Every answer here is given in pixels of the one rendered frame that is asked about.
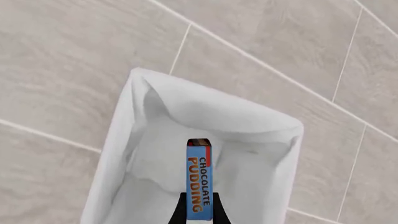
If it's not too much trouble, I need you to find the blue chocolate pudding box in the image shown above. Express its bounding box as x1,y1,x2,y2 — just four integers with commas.
186,138,215,222

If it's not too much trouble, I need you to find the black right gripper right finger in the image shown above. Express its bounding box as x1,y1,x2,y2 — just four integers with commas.
212,192,232,224

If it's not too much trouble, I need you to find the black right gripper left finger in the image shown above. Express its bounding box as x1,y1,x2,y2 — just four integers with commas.
167,192,188,224

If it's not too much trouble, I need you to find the white cloth basket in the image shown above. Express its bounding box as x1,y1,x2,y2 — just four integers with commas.
79,67,305,224

